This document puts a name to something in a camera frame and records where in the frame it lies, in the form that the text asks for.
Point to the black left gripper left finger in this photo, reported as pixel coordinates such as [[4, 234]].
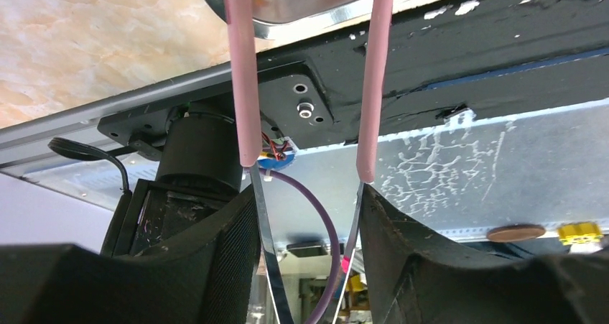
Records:
[[201, 275]]

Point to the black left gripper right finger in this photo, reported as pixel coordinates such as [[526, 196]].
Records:
[[416, 275]]

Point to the metal tongs with pink tips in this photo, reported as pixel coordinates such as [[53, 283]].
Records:
[[248, 119]]

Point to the brown coaster middle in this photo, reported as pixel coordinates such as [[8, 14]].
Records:
[[515, 233]]

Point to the yellow toy block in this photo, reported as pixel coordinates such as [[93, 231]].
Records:
[[579, 233]]

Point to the stainless steel tray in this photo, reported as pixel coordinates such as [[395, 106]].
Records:
[[278, 19]]

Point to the white cable duct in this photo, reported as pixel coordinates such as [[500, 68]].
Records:
[[479, 233]]

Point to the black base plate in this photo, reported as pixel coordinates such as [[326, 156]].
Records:
[[495, 57]]

